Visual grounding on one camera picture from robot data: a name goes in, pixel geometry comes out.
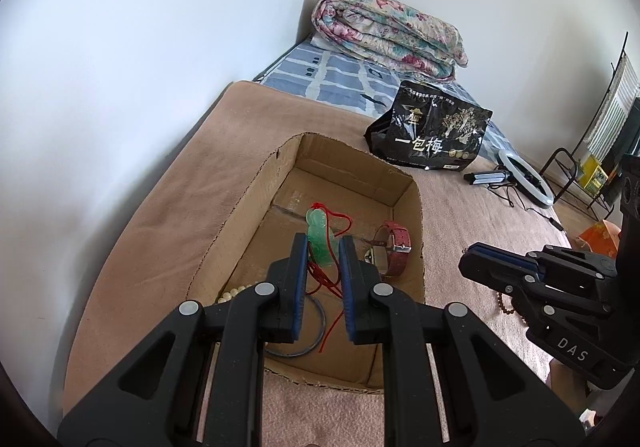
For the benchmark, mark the thin blue bangle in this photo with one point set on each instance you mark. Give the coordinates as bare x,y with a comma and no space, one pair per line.
322,322

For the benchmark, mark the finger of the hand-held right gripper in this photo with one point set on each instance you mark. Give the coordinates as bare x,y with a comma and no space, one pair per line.
510,257
490,272

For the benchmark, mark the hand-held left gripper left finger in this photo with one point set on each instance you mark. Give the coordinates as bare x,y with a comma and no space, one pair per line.
299,287

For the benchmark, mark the grey striped towel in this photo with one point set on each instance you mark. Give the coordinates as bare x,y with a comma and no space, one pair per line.
615,112

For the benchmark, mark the black snack bag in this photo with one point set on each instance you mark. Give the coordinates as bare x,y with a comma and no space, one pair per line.
430,127

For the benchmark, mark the blue checked bed sheet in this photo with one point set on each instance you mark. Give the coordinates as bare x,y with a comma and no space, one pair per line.
340,82

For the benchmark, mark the dark hanging garment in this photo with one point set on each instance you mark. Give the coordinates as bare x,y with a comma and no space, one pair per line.
625,137

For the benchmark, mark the white pillow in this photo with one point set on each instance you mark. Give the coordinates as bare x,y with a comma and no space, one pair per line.
315,42

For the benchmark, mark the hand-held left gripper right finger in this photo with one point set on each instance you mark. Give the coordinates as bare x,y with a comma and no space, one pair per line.
346,287

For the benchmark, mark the folded floral quilt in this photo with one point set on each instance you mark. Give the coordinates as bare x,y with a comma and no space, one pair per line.
390,32

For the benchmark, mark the yellow box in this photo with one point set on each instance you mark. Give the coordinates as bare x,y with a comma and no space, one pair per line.
595,174

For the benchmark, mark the cardboard box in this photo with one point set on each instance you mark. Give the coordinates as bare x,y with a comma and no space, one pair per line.
350,177

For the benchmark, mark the black metal clothes rack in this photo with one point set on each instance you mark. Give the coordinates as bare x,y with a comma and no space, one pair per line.
624,47

